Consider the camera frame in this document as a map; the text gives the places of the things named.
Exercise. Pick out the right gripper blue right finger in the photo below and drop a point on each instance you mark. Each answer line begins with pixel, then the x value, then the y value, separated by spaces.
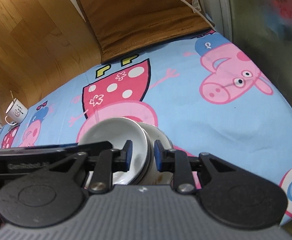
pixel 179 164

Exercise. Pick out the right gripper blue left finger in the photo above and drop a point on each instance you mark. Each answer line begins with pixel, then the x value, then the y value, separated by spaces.
pixel 108 162

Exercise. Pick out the floral rice bowl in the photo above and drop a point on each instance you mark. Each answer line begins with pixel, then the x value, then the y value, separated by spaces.
pixel 117 131
pixel 158 141

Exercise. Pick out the white enamel mug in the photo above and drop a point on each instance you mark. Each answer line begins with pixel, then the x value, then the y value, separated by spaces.
pixel 16 112

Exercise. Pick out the blue cartoon pig tablecloth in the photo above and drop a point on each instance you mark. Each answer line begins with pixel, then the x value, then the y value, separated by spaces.
pixel 203 93

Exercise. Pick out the brown seat cushion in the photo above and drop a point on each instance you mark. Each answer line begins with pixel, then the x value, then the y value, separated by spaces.
pixel 123 26

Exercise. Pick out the frosted glass cabinet door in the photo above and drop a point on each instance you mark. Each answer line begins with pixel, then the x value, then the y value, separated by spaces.
pixel 263 30

